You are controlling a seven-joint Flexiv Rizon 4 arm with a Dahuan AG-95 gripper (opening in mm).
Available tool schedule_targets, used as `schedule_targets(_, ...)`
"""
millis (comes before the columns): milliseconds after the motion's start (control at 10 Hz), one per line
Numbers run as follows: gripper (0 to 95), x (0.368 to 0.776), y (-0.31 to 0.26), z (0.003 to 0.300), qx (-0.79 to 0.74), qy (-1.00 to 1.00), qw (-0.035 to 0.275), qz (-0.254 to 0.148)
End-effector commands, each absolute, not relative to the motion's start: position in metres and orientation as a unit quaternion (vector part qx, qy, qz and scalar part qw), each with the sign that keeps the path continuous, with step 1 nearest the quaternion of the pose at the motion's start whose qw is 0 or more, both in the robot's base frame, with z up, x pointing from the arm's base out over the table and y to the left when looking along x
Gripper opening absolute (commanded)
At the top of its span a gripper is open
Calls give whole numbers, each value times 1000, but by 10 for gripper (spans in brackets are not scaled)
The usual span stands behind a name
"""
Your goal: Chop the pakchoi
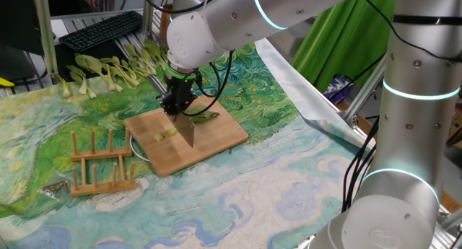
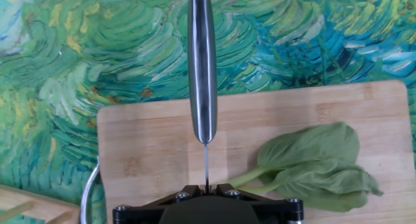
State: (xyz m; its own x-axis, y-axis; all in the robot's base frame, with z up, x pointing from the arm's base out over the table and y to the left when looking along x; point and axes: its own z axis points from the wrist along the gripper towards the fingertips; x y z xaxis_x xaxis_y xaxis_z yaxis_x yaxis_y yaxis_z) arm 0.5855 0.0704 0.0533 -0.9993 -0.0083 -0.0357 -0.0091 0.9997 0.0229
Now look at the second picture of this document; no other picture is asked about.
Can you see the painted landscape tablecloth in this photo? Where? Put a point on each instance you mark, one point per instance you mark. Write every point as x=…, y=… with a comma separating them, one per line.
x=97, y=39

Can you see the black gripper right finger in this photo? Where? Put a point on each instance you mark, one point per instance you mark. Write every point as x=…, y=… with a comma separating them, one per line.
x=273, y=207

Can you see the green pakchoi with long stem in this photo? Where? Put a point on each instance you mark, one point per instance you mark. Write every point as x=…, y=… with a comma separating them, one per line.
x=308, y=162

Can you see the wooden cutting board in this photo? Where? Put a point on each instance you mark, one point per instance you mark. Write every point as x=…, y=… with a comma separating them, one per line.
x=146, y=146

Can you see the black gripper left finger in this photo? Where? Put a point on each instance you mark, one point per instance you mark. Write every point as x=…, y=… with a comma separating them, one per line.
x=152, y=206

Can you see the steel cleaver knife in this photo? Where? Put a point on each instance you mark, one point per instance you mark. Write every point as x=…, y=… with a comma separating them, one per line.
x=202, y=71

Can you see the wooden peg dish rack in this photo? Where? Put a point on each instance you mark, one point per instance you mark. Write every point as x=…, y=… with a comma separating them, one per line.
x=39, y=207

